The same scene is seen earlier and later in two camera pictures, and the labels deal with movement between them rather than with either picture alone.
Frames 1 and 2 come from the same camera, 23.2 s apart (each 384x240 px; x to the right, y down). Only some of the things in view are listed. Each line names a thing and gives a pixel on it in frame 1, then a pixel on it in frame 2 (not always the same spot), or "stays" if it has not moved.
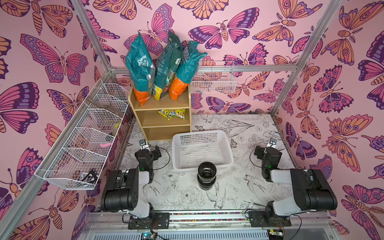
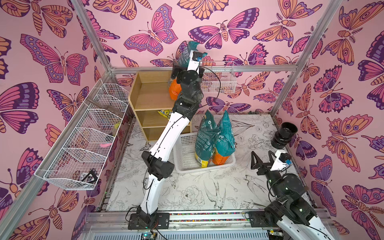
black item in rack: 94,175 stays
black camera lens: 206,177 to 282,137
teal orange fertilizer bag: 189,60 stays
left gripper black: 154,153 to 181,75
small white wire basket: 214,82 stays
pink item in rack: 105,145 stays
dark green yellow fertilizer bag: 168,59 to 207,133
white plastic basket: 190,148 stays
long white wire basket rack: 78,160 stays
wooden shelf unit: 158,119 stays
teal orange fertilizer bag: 141,68 to 226,143
